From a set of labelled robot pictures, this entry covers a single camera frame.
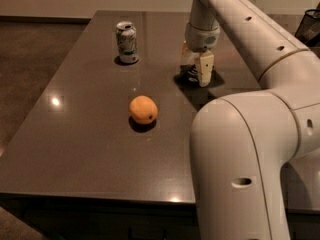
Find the orange fruit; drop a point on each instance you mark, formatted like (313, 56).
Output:
(143, 110)

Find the black mesh bin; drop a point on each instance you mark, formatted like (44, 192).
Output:
(308, 31)

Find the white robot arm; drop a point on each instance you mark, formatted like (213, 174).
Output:
(240, 142)

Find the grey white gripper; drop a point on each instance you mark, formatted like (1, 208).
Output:
(201, 38)

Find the green white 7up can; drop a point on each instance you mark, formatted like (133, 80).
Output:
(126, 42)

